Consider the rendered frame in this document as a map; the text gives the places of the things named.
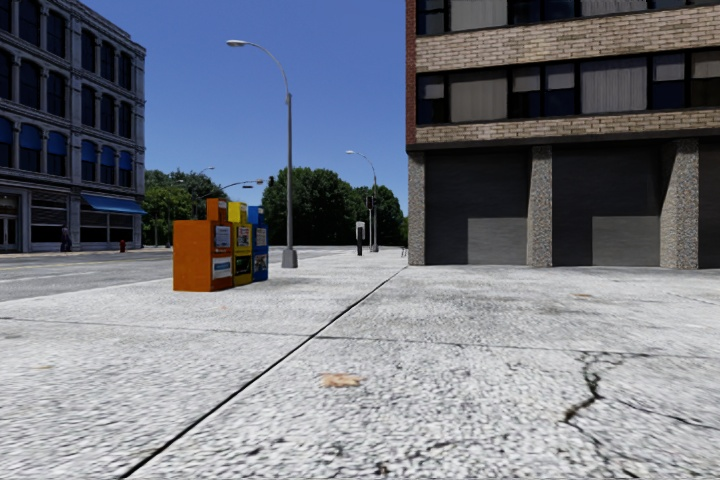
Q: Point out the traffic light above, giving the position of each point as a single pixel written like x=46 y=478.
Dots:
x=240 y=183
x=374 y=210

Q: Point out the yellow newspaper box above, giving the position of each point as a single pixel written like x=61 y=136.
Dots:
x=242 y=243

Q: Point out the grey street lamp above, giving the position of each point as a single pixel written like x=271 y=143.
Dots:
x=288 y=180

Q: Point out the blue newspaper box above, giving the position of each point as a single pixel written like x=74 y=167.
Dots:
x=260 y=246

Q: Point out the orange newspaper box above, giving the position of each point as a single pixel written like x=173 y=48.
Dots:
x=201 y=255

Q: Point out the person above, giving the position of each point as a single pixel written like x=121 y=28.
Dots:
x=65 y=239

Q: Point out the grey stone building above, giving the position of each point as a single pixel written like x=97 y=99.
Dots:
x=60 y=120

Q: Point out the white box on a post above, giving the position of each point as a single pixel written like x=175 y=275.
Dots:
x=360 y=231

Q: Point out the tan brick building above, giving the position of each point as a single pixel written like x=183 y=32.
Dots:
x=576 y=132

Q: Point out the trees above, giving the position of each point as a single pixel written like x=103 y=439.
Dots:
x=174 y=201
x=324 y=207

